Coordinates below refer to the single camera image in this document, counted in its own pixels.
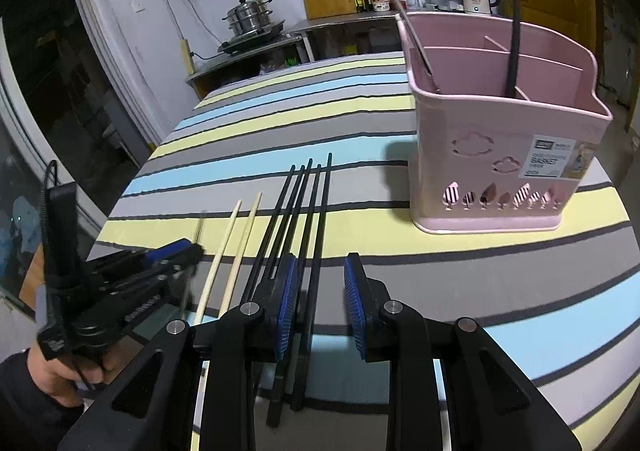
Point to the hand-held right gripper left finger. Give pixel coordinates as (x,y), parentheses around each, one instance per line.
(286,311)

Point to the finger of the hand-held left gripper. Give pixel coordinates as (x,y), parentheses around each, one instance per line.
(167,251)
(175,270)

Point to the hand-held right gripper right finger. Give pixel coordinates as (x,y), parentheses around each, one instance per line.
(352,311)

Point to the wooden chopstick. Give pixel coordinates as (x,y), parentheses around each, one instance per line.
(220,256)
(242,251)
(196,256)

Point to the black chopstick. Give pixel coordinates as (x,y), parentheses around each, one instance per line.
(271,228)
(323,211)
(294,216)
(282,226)
(311,226)

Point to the person's left forearm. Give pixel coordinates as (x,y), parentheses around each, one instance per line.
(25,411)

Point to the person's left hand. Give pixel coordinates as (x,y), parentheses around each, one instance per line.
(52,376)

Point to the striped tablecloth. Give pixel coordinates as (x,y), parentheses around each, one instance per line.
(350,121)

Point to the low steel counter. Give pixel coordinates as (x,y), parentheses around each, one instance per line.
(235,68)

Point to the yellow power strip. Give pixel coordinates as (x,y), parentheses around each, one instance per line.
(186,56)

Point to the steel steamer pot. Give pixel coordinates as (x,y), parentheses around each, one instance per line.
(248,17)

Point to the steel kitchen counter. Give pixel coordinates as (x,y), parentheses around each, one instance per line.
(345,18)

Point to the metal utensil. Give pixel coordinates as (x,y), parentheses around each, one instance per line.
(400,6)

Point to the red lidded jar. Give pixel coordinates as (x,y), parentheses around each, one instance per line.
(381,3)

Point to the clear drinking glass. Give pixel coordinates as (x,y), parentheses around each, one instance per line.
(411,2)

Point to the white wall socket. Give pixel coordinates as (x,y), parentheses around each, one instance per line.
(139,6)

